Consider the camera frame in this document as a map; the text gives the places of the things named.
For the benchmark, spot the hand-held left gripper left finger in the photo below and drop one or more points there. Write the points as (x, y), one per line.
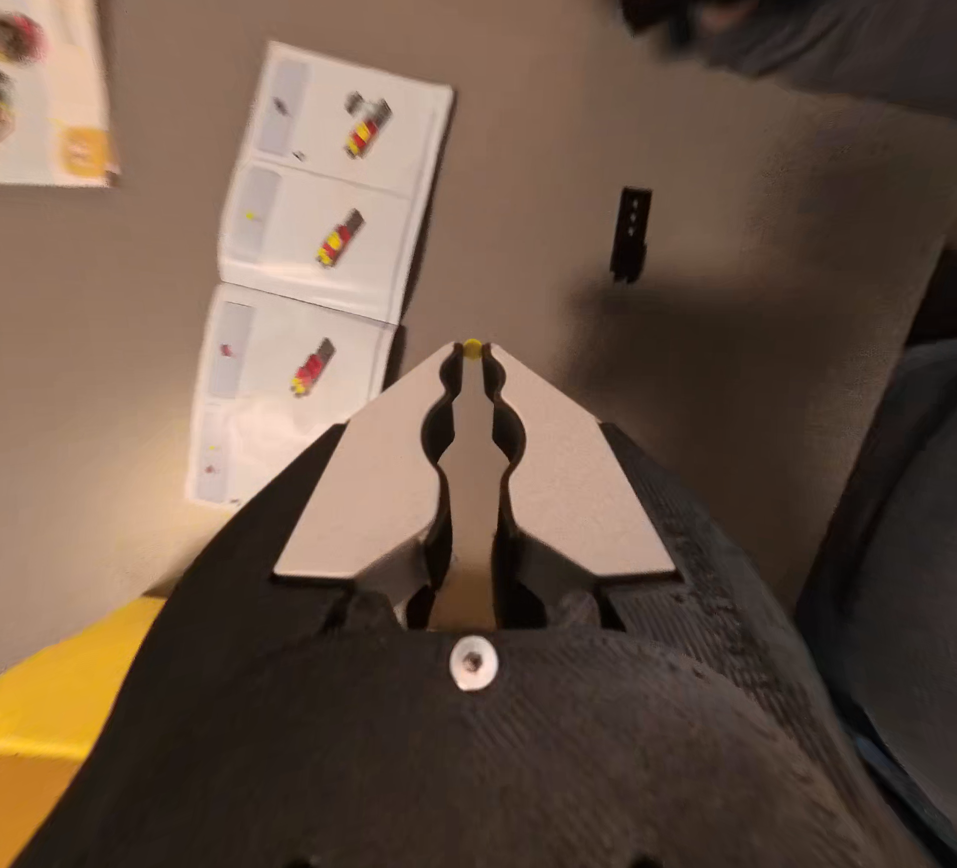
(351, 502)

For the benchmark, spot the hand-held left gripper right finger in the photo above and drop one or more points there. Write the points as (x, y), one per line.
(590, 502)

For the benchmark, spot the small yellow round lego piece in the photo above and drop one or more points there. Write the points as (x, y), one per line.
(472, 349)

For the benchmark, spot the black lego plate with holes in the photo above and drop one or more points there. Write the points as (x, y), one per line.
(632, 247)

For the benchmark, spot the snake instruction booklet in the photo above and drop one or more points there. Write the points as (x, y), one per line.
(374, 158)

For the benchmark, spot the yellow plastic bin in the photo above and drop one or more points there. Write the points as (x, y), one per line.
(52, 696)

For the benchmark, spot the spider instruction booklet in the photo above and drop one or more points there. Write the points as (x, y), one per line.
(67, 83)

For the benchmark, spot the person's grey clothing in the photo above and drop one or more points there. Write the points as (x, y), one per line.
(897, 546)

